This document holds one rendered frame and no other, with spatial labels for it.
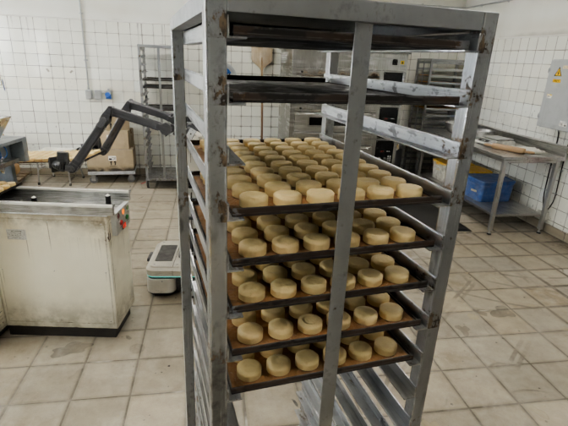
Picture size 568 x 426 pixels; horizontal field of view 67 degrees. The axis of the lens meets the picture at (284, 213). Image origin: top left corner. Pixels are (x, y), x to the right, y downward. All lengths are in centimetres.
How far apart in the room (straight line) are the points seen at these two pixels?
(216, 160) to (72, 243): 221
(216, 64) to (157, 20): 596
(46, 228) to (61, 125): 420
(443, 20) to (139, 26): 600
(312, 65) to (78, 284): 390
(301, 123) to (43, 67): 354
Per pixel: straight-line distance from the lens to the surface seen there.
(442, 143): 88
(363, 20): 71
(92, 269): 284
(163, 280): 334
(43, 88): 693
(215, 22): 64
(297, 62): 564
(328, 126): 137
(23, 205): 286
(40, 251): 292
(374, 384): 123
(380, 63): 594
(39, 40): 690
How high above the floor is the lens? 173
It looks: 20 degrees down
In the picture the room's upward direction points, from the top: 3 degrees clockwise
